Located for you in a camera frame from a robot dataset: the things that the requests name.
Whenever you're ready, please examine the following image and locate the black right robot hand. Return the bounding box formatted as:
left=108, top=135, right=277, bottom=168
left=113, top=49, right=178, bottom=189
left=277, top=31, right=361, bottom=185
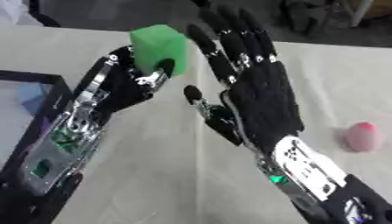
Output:
left=182, top=5, right=306, bottom=154

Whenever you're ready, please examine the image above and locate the green cube block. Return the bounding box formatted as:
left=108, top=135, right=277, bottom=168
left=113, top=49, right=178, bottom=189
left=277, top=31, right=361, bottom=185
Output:
left=129, top=24, right=189, bottom=77

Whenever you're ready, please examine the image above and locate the white tripod leg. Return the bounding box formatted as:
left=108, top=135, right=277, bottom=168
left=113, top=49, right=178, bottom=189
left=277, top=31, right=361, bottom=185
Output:
left=347, top=0, right=375, bottom=28

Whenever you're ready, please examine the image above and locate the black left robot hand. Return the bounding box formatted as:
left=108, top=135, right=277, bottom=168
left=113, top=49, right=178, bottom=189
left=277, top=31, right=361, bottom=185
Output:
left=73, top=45, right=177, bottom=120

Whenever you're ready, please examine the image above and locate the pink toy fruit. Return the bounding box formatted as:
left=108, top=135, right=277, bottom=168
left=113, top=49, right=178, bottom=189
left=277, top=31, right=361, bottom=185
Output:
left=341, top=122, right=386, bottom=153

